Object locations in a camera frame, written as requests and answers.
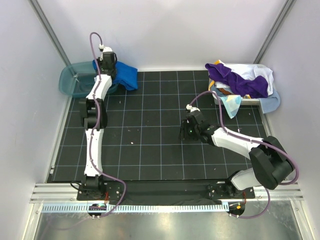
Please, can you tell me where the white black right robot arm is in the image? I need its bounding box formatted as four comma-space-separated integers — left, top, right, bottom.
180, 107, 295, 198

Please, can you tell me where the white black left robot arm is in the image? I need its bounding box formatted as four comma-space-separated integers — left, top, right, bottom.
77, 47, 117, 200

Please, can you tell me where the teal transparent plastic bin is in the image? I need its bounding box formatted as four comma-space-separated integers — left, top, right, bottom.
58, 61, 117, 99

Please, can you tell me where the white laundry basket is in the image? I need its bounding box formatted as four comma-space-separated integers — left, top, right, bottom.
207, 61, 276, 105

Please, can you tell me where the black grid cutting mat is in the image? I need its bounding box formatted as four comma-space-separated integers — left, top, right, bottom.
46, 70, 286, 182

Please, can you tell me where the purple towel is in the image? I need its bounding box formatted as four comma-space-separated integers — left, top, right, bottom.
205, 63, 269, 99

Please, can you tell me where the white towel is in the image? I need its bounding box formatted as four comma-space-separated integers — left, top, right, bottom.
214, 63, 275, 97

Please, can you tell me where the light blue towel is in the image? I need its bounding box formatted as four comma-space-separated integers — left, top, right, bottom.
259, 90, 281, 114

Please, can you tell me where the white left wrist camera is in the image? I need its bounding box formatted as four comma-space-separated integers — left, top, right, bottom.
98, 44, 113, 53

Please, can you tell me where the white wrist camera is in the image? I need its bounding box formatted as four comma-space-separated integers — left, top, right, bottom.
98, 44, 113, 53
185, 104, 201, 114

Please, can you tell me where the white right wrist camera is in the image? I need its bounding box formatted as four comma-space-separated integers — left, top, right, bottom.
185, 104, 201, 114

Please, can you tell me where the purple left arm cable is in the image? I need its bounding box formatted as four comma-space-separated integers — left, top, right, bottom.
86, 31, 127, 218

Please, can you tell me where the slotted cable duct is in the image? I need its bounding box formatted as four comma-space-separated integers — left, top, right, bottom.
41, 202, 229, 214

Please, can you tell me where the aluminium frame rail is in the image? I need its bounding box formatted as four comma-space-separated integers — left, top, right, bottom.
29, 183, 304, 204

